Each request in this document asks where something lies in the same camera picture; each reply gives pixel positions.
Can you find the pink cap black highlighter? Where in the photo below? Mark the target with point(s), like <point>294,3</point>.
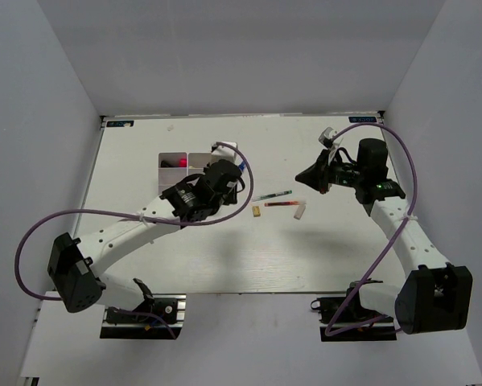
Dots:
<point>178,163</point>

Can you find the tan eraser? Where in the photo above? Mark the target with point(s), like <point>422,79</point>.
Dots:
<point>256,211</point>

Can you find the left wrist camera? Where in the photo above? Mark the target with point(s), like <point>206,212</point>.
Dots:
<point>221,152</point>

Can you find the white eraser block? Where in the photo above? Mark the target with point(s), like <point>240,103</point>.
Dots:
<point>299,211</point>

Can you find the dark corner label right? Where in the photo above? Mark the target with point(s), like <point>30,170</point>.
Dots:
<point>362,119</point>

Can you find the white divided organizer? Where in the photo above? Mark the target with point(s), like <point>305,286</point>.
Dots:
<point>200,160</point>
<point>168,177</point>

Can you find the dark corner label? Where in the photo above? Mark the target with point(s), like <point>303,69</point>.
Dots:
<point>362,119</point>
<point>120,124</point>

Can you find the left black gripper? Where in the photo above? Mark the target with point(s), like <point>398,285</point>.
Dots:
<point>231,197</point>

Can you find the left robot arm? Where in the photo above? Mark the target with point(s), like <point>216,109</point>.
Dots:
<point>78,267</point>

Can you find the right white divided organizer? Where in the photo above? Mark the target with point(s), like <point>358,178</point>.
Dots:
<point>200,160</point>

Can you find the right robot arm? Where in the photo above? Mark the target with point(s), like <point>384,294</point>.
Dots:
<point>435,295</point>

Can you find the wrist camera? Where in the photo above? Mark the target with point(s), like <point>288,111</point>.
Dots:
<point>327,139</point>
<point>221,152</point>

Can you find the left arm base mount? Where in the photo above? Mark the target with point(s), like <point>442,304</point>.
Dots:
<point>160,319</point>

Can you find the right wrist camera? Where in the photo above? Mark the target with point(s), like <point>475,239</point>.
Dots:
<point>327,139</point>

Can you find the dark corner label left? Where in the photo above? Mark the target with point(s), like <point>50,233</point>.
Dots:
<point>120,124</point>

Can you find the left white divided organizer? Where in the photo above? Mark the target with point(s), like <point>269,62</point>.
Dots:
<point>168,177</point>

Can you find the red pen orange cap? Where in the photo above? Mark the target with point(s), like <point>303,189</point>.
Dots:
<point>284,203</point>

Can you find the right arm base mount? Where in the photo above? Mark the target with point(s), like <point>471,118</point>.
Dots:
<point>379,331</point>

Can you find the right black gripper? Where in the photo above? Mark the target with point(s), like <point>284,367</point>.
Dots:
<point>319,175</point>

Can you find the green gel pen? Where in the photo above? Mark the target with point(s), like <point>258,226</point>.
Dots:
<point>271,195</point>

